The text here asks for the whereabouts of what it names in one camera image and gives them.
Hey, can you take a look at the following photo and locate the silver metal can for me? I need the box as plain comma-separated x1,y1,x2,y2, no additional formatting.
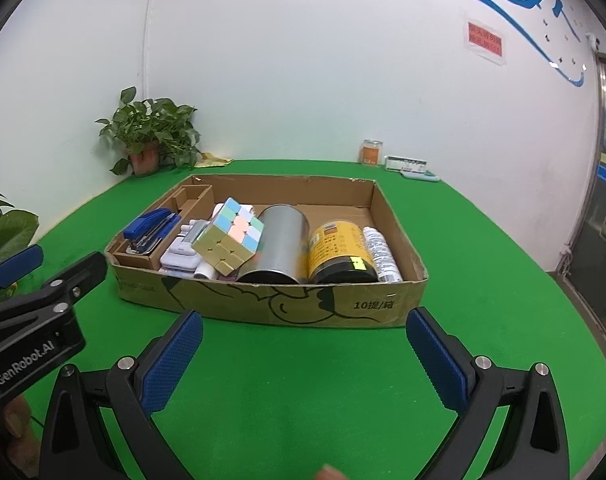
236,204,310,286

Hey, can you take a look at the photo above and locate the pastel puzzle cube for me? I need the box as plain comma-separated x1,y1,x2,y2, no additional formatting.
190,197,265,277

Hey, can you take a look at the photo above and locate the white wall conduit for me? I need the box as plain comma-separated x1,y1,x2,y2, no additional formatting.
143,0,166,101

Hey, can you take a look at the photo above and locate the white rectangular case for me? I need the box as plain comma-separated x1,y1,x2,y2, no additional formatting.
160,242,204,276

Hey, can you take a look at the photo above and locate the red wall sign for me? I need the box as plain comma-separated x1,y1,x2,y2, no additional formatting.
464,8,508,65

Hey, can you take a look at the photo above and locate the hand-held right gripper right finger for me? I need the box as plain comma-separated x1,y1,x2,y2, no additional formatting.
405,306,570,480

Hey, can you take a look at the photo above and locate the person's left hand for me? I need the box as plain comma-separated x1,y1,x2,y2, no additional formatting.
0,394,33,480

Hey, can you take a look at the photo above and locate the green tablecloth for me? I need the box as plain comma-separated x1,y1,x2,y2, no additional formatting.
26,159,606,480

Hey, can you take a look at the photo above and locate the yellow label jar black lid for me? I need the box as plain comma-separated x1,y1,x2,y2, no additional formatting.
307,220,378,283

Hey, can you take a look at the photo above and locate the small potted green plant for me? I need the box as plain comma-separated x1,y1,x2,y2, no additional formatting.
96,86,203,177

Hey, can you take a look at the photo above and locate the large cardboard box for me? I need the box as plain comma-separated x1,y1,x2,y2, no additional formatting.
106,174,429,328

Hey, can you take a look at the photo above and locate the white flat box by wall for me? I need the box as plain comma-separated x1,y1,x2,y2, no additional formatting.
385,155,429,173

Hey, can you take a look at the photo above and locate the yellow cloth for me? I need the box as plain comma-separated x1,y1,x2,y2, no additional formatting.
195,152,234,167

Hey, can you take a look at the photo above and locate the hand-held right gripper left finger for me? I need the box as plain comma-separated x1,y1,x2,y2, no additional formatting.
40,310,205,480

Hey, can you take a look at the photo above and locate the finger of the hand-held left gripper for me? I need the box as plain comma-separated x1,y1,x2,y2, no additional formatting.
43,251,108,311
0,244,45,307

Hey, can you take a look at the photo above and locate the small orange jar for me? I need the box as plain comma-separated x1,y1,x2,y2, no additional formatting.
360,139,384,166

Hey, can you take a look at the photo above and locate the white spray bottle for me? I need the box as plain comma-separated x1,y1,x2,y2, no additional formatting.
362,226,404,283

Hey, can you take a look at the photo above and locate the large leafy green plant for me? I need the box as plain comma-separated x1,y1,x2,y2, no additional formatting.
0,177,40,301

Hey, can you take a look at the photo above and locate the blue stapler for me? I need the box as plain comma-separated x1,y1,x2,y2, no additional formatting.
123,211,180,253

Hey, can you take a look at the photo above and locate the glass door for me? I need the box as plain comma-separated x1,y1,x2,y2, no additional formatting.
565,52,606,351

